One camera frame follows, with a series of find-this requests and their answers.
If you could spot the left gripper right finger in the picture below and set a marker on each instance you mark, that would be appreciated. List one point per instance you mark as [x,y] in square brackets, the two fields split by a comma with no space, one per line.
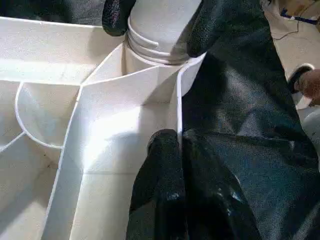
[215,200]

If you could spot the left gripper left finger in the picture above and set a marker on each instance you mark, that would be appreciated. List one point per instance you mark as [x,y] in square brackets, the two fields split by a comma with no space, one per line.
[160,195]

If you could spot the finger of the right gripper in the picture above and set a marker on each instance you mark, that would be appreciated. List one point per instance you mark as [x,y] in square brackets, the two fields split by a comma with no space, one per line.
[117,15]
[215,25]

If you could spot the white plastic table leg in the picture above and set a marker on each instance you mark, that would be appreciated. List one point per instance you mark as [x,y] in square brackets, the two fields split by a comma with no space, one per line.
[160,25]

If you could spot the black work mat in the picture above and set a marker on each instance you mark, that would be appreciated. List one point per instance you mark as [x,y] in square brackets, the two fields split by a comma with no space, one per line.
[260,130]

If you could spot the white plastic table top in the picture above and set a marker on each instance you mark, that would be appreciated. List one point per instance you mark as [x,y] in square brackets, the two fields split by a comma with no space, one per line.
[50,100]

